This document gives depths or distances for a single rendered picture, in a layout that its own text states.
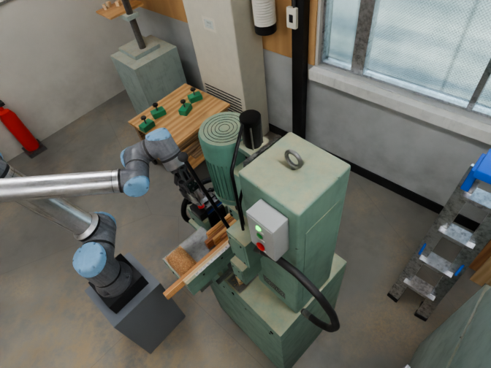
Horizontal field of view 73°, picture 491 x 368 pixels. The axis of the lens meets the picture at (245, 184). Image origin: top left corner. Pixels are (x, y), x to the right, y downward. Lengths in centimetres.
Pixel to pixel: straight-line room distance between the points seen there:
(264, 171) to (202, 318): 161
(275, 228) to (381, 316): 162
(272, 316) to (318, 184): 74
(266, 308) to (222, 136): 77
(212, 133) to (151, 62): 232
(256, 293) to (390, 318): 111
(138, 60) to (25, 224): 176
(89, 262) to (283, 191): 108
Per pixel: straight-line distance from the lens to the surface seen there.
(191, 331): 236
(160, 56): 336
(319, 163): 92
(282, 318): 146
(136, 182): 126
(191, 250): 153
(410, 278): 219
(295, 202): 83
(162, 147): 133
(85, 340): 262
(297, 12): 238
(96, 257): 168
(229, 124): 108
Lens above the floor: 219
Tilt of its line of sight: 50 degrees down
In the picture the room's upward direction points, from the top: 10 degrees counter-clockwise
